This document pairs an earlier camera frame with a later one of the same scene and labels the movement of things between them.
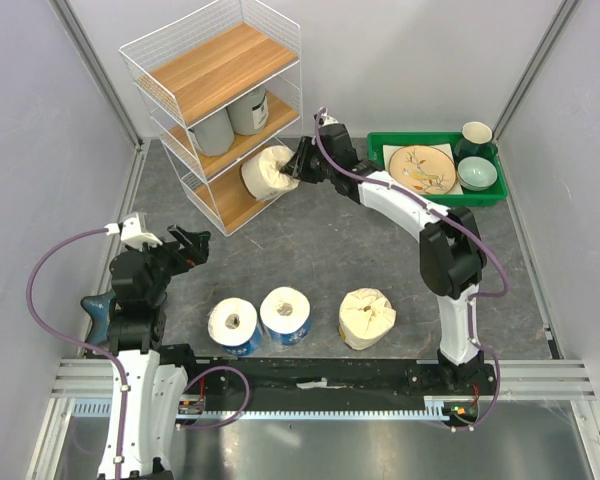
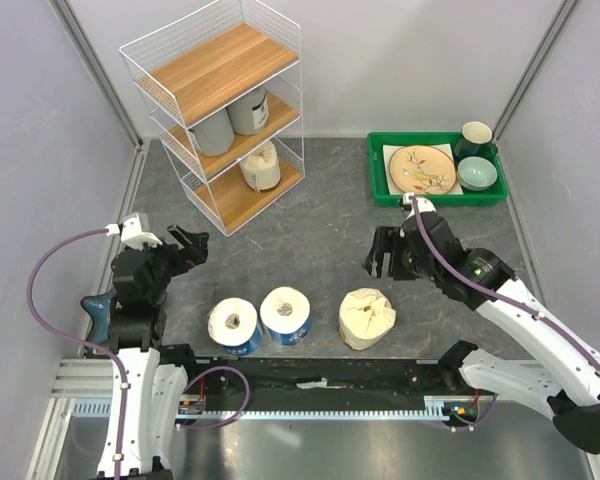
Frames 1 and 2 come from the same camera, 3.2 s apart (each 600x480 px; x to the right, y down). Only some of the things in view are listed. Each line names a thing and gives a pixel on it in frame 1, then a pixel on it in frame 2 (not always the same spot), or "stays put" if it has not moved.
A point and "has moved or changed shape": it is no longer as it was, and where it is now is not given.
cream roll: (262, 176) has moved or changed shape
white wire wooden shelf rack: (222, 86) stays put
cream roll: (366, 316) stays put
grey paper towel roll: (250, 115) stays put
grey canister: (214, 135) stays put
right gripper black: (306, 146) → (383, 241)
